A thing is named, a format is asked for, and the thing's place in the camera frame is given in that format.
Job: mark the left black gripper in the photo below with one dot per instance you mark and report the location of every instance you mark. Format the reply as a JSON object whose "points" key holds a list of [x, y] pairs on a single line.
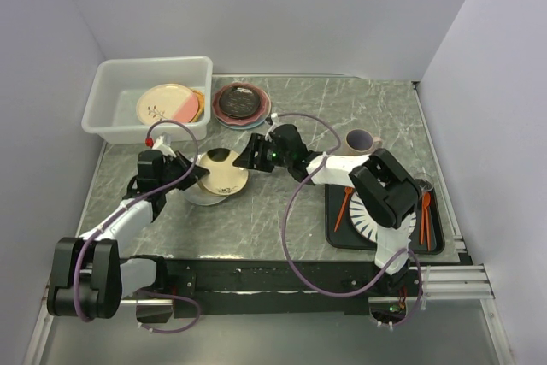
{"points": [[197, 173]]}

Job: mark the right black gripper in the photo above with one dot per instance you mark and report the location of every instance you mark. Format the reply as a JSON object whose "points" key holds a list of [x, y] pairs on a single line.
{"points": [[247, 157]]}

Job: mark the cream bowl with dark blotch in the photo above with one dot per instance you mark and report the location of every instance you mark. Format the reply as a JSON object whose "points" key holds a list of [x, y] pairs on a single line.
{"points": [[223, 179]]}

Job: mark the orange woven-pattern square plate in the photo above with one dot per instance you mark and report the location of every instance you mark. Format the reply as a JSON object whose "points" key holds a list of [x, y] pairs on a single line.
{"points": [[201, 104]]}

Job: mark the cream and pink round plate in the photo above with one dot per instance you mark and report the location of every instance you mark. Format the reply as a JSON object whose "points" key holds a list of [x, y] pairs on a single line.
{"points": [[167, 102]]}

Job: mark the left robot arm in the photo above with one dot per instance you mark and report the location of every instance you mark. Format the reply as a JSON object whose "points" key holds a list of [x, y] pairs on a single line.
{"points": [[102, 249]]}

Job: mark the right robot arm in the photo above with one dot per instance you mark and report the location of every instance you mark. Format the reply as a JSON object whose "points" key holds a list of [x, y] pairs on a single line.
{"points": [[388, 192]]}

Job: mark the translucent white plastic bin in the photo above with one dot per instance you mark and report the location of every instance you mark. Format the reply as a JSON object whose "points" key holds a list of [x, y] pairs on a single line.
{"points": [[111, 110]]}

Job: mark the white plate under bowl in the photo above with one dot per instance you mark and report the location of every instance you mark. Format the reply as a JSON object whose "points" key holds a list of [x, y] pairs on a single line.
{"points": [[200, 197]]}

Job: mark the pink scalloped plate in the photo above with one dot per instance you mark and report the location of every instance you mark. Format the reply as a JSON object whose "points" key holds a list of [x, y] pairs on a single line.
{"points": [[215, 106]]}

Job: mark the black round patterned plate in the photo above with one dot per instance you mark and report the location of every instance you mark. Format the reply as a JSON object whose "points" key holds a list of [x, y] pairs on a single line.
{"points": [[239, 102]]}

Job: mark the beige mug with purple interior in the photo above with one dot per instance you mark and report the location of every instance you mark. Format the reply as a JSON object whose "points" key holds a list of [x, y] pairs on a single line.
{"points": [[360, 142]]}

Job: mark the white plate with blue stripes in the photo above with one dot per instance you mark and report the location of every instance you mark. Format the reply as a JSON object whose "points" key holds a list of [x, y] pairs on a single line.
{"points": [[367, 227]]}

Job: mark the clear drinking glass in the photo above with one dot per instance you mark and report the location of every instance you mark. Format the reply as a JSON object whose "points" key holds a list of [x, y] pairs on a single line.
{"points": [[424, 181]]}

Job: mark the black rectangular serving tray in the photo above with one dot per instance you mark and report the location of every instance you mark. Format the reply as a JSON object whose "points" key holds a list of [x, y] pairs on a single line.
{"points": [[346, 237]]}

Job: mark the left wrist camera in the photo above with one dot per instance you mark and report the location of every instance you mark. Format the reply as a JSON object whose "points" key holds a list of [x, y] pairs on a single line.
{"points": [[162, 144]]}

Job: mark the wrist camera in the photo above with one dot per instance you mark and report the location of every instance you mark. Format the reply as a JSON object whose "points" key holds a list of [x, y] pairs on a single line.
{"points": [[162, 144], [273, 121]]}

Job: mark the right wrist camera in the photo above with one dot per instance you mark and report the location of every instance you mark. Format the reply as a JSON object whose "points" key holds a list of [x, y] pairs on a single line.
{"points": [[273, 121]]}

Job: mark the aluminium rail frame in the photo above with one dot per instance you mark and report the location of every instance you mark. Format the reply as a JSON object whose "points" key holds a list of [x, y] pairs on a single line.
{"points": [[391, 108]]}

